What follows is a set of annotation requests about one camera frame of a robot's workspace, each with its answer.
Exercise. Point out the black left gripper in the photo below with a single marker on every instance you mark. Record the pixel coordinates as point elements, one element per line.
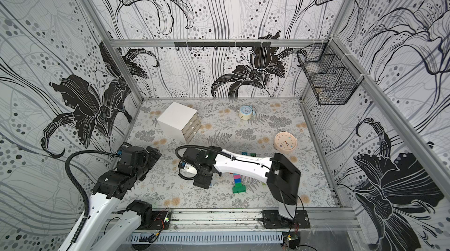
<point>152,159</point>

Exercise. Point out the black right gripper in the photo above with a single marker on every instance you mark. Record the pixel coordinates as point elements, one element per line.
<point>203,178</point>

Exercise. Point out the long green lego brick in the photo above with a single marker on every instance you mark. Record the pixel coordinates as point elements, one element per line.
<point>238,188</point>

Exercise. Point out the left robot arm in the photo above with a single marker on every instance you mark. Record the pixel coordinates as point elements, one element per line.
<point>111,187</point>

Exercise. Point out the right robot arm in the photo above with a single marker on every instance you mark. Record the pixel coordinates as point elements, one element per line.
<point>280,175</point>

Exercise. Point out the white mini drawer cabinet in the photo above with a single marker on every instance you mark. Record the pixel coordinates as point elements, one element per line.
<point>179,122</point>

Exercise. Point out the small blue cream alarm clock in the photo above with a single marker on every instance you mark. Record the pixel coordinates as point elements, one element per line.
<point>246,112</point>

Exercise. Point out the large pink round clock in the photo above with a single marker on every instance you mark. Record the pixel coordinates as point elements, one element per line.
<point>285,142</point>

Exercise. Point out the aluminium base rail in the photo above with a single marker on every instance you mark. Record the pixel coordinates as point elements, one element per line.
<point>260,219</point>

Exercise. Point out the white slotted cable duct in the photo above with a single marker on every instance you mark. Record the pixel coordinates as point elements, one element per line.
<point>207,238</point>

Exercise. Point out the black wire wall basket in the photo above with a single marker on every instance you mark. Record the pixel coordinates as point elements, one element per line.
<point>330,79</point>

